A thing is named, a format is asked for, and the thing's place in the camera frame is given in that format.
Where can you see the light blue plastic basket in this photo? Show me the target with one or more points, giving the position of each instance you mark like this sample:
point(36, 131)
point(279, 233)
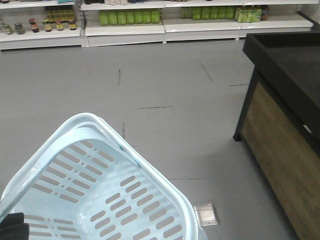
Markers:
point(87, 183)

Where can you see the black wooden produce stand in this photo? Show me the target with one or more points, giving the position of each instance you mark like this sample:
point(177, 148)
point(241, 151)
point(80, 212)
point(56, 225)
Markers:
point(280, 122)

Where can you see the white store shelving unit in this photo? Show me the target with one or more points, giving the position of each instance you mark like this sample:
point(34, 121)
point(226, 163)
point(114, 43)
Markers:
point(93, 23)

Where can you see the metal floor socket plate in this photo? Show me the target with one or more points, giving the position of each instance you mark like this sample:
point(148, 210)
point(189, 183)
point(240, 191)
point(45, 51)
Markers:
point(206, 214)

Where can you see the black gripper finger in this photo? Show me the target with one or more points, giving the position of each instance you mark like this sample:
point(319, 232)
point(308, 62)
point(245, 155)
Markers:
point(13, 227)

